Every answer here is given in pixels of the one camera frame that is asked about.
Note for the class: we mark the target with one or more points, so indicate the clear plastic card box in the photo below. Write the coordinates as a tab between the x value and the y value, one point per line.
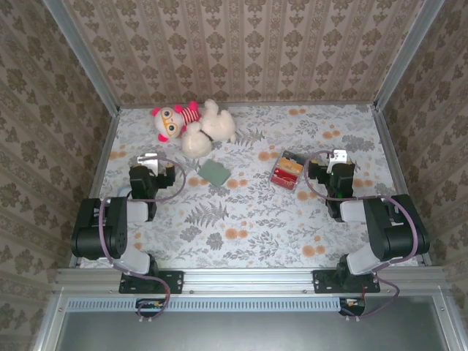
297	186

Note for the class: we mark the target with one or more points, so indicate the green card holder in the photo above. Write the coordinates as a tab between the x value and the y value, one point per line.
215	172

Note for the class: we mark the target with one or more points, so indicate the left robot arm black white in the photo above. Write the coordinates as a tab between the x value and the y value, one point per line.
91	226

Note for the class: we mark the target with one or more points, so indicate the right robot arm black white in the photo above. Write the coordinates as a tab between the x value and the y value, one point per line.
398	230

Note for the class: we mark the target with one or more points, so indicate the orange card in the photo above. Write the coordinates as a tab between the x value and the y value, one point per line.
290	165

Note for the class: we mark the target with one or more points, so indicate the dark card gold print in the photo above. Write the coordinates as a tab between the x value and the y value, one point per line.
294	156

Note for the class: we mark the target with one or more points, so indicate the red card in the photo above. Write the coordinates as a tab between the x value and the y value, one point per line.
285	178

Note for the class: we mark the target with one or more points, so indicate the light blue round object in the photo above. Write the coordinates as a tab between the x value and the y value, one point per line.
124	190

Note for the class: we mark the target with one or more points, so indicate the pink white plush doll glasses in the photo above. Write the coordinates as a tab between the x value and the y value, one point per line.
168	122

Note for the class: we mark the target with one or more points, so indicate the white teddy bear plush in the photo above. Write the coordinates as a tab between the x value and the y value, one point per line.
212	126

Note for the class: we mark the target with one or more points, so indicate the grey metal panel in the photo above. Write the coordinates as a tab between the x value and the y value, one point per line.
248	332

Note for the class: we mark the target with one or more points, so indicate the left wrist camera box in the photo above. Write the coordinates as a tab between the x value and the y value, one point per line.
148	161

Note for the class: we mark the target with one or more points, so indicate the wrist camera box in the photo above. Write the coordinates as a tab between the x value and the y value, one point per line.
340	155
148	161

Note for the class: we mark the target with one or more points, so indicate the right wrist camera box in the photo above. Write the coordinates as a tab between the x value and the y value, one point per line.
340	155

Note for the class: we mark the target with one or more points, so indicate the aluminium side rail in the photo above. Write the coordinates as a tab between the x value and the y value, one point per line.
103	153
389	153

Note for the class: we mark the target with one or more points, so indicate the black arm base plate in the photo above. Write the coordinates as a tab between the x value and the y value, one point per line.
172	281
323	281

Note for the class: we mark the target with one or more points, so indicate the aluminium frame post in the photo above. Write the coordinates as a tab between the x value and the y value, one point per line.
82	55
406	55

